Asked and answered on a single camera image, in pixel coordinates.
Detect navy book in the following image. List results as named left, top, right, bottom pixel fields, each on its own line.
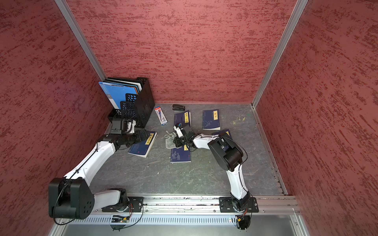
left=212, top=129, right=232, bottom=139
left=202, top=109, right=221, bottom=131
left=174, top=111, right=192, bottom=131
left=170, top=145, right=191, bottom=163
left=128, top=131, right=158, bottom=158

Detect grey striped wiping cloth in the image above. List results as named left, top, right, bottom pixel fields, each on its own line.
left=164, top=131, right=176, bottom=149

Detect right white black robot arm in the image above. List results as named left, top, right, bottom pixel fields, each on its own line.
left=173, top=123, right=251, bottom=212

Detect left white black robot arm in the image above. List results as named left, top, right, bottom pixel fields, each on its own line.
left=48, top=129, right=150, bottom=221

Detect pencil box white blue red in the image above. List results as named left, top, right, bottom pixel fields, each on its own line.
left=154, top=107, right=168, bottom=125

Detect black mesh file organizer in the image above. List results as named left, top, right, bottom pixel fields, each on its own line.
left=105, top=77, right=155, bottom=128

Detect blue folder in organizer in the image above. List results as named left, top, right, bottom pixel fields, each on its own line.
left=99, top=82, right=142, bottom=110

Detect dark folders in organizer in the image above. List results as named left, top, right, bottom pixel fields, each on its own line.
left=104, top=78, right=142, bottom=92

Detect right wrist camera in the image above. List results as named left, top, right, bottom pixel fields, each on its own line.
left=174, top=124, right=184, bottom=138

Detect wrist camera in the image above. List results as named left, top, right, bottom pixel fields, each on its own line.
left=174, top=124, right=184, bottom=138
left=110, top=118, right=136, bottom=135

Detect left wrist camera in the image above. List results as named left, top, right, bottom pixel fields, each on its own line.
left=110, top=118, right=136, bottom=135

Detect aluminium mounting rail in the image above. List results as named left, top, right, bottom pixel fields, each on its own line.
left=61, top=193, right=300, bottom=214

